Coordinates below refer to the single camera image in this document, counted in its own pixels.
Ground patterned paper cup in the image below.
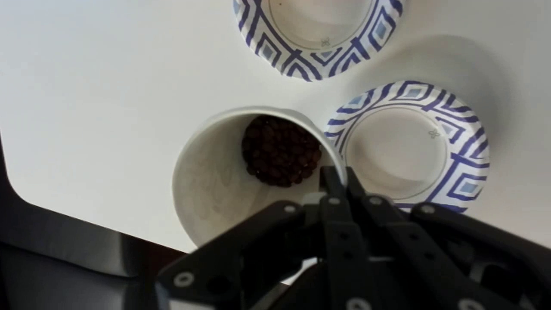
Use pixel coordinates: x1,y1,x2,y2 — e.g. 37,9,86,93
170,107,349,255

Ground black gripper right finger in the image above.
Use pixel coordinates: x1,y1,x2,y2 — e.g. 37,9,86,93
342,167,551,310

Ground black bench sofa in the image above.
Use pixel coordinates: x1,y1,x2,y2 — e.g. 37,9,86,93
0,136,191,310

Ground blue patterned paper bowl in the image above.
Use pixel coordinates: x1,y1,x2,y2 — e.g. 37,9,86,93
321,80,492,216
230,0,406,83

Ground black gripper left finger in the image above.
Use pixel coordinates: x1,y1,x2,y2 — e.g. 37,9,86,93
153,166,377,310

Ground dark brown beans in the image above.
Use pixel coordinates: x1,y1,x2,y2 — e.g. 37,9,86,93
239,114,323,190

